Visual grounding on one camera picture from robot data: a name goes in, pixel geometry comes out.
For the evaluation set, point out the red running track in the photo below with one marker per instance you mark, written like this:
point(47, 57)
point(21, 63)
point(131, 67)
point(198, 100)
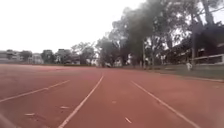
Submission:
point(110, 96)

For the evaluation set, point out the row of trees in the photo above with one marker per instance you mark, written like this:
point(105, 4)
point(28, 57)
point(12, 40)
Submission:
point(150, 36)

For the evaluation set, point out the person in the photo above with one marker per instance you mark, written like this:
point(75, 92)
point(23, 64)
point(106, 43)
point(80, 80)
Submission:
point(189, 65)

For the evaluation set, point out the grass verge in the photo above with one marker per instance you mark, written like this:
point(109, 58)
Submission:
point(196, 71)

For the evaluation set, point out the pale railing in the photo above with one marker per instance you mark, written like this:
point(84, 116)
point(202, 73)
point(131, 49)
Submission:
point(208, 59)

